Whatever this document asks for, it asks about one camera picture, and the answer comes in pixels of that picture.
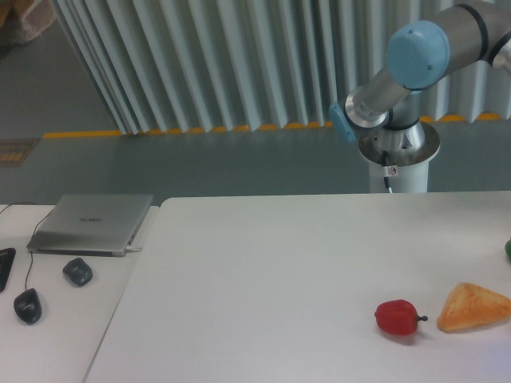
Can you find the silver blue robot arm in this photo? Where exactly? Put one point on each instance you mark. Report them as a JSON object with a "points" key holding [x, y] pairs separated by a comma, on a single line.
{"points": [[418, 56]]}

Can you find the red toy pepper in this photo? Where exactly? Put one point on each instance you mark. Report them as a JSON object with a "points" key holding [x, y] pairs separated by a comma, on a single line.
{"points": [[398, 317]]}

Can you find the green toy pepper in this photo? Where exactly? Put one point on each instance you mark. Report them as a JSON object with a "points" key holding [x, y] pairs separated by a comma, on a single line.
{"points": [[507, 248]]}

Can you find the silver usb dongle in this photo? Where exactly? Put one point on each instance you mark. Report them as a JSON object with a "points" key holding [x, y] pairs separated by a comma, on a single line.
{"points": [[133, 249]]}

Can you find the white folding partition screen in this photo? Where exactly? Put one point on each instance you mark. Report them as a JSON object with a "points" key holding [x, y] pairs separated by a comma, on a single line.
{"points": [[230, 64]]}

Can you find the silver closed laptop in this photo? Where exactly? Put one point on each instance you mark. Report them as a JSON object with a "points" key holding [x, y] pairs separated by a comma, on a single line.
{"points": [[95, 224]]}

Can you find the orange toy bread slice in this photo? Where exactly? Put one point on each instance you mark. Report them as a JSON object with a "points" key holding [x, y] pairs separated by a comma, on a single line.
{"points": [[469, 306]]}

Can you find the black keyboard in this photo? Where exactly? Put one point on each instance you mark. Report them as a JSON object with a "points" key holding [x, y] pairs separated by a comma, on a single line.
{"points": [[6, 261]]}

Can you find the brown cardboard box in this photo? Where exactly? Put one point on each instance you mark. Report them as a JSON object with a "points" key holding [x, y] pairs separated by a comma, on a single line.
{"points": [[23, 21]]}

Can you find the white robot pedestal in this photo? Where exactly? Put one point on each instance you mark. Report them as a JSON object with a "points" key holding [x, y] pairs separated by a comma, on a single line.
{"points": [[399, 160]]}

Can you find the black wireless mouse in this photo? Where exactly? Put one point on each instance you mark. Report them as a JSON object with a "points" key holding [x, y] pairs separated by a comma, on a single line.
{"points": [[78, 272]]}

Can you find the black wired mouse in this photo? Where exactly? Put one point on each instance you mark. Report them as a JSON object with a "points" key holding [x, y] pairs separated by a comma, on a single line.
{"points": [[28, 307]]}

